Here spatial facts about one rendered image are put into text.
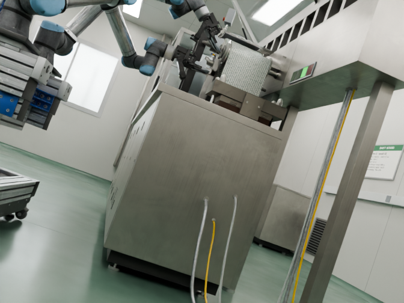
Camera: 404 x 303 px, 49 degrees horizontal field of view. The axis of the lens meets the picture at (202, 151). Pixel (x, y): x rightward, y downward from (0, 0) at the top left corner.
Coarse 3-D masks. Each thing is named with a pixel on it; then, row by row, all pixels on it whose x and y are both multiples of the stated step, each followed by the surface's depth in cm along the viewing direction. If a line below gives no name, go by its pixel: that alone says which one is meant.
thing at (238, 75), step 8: (232, 64) 240; (240, 64) 240; (224, 72) 239; (232, 72) 239; (240, 72) 240; (248, 72) 241; (256, 72) 242; (232, 80) 239; (240, 80) 240; (248, 80) 241; (256, 80) 242; (264, 80) 243; (240, 88) 240; (248, 88) 241; (256, 88) 242
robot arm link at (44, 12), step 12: (24, 0) 173; (36, 0) 169; (48, 0) 171; (60, 0) 174; (72, 0) 181; (84, 0) 186; (96, 0) 191; (108, 0) 196; (120, 0) 199; (132, 0) 203; (36, 12) 173; (48, 12) 172; (60, 12) 176
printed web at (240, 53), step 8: (232, 48) 240; (240, 48) 242; (248, 48) 270; (232, 56) 240; (240, 56) 240; (248, 56) 242; (256, 56) 243; (224, 64) 251; (248, 64) 241; (256, 64) 242; (264, 64) 243; (264, 72) 243
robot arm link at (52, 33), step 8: (48, 24) 227; (56, 24) 229; (40, 32) 227; (48, 32) 227; (56, 32) 229; (40, 40) 227; (48, 40) 227; (56, 40) 230; (64, 40) 239; (56, 48) 233
